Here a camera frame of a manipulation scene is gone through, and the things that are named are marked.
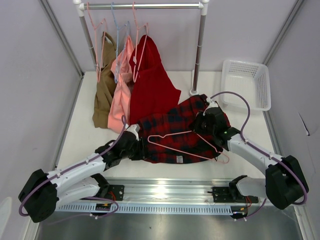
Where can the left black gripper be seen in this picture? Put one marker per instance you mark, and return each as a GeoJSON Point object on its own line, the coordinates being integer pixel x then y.
{"type": "Point", "coordinates": [140, 154]}

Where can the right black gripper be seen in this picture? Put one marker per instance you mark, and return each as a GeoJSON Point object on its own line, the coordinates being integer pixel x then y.
{"type": "Point", "coordinates": [199, 118]}

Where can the pink wire hanger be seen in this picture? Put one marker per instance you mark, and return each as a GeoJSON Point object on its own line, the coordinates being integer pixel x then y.
{"type": "Point", "coordinates": [184, 152]}

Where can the red plaid skirt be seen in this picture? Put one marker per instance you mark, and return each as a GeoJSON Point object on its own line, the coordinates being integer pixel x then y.
{"type": "Point", "coordinates": [170, 138]}

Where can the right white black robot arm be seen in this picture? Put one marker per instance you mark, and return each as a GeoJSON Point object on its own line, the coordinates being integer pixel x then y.
{"type": "Point", "coordinates": [283, 184]}

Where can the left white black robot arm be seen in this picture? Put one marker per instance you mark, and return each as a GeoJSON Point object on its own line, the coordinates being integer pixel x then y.
{"type": "Point", "coordinates": [44, 192]}

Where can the pink skirt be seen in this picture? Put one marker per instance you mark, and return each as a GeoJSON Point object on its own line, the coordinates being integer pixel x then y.
{"type": "Point", "coordinates": [122, 72]}

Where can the brown skirt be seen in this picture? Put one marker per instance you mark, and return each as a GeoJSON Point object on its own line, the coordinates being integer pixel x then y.
{"type": "Point", "coordinates": [106, 86]}

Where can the solid red skirt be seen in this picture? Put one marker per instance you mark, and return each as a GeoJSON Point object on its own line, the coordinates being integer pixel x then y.
{"type": "Point", "coordinates": [153, 91]}

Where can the pink hanger far left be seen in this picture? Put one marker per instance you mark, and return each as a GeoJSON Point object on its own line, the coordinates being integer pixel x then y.
{"type": "Point", "coordinates": [99, 27]}

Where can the pink hanger holding red skirt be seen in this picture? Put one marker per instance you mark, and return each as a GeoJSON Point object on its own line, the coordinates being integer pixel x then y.
{"type": "Point", "coordinates": [145, 27]}

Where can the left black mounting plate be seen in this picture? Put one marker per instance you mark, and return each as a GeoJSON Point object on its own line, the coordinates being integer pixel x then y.
{"type": "Point", "coordinates": [115, 192]}

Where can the black mounting plate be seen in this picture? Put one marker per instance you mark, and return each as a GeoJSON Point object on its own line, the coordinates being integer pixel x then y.
{"type": "Point", "coordinates": [115, 192]}
{"type": "Point", "coordinates": [224, 194]}

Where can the white plastic basket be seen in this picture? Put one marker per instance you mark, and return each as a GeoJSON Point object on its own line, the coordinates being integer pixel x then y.
{"type": "Point", "coordinates": [250, 80]}

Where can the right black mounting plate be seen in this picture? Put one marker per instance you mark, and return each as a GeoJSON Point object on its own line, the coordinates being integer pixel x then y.
{"type": "Point", "coordinates": [224, 194]}

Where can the metal clothes rack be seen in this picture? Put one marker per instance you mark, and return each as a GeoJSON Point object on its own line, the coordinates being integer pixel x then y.
{"type": "Point", "coordinates": [202, 5]}

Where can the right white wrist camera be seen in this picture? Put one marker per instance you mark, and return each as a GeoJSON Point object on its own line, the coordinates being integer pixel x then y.
{"type": "Point", "coordinates": [211, 104]}

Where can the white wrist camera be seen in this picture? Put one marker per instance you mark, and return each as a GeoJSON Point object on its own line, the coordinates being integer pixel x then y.
{"type": "Point", "coordinates": [134, 129]}
{"type": "Point", "coordinates": [211, 104]}

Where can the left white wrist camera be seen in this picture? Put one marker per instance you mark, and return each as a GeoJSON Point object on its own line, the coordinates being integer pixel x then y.
{"type": "Point", "coordinates": [134, 129]}

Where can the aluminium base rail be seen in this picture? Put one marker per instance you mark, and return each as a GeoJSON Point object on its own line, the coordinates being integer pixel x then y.
{"type": "Point", "coordinates": [161, 196]}

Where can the blue wire hanger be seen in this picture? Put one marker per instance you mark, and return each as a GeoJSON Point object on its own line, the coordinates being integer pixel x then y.
{"type": "Point", "coordinates": [119, 28]}

